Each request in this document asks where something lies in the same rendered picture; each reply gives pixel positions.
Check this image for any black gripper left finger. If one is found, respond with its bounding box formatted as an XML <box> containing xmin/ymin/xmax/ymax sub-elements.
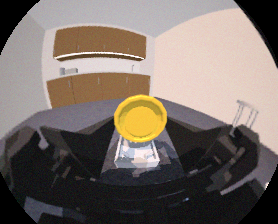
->
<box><xmin>39</xmin><ymin>116</ymin><xmax>115</xmax><ymax>180</ymax></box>

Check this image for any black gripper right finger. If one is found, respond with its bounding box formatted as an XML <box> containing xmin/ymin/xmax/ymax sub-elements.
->
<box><xmin>164</xmin><ymin>117</ymin><xmax>232</xmax><ymax>173</ymax></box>

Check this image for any yellow plate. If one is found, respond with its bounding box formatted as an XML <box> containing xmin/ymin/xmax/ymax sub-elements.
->
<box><xmin>115</xmin><ymin>95</ymin><xmax>167</xmax><ymax>143</ymax></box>

